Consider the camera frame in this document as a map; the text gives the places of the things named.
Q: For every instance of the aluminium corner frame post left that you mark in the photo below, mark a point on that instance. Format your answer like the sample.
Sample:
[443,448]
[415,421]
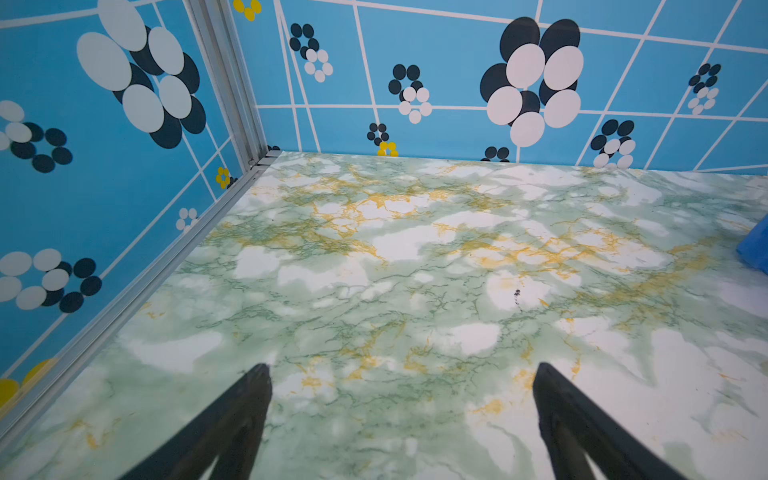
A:
[223,53]

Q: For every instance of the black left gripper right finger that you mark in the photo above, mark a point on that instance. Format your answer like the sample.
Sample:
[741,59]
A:
[579,434]

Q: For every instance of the blue plastic bin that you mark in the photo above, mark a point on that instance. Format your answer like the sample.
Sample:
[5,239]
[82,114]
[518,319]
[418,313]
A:
[753,249]

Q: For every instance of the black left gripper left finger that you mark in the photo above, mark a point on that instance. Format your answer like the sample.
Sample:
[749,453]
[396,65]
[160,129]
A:
[223,439]

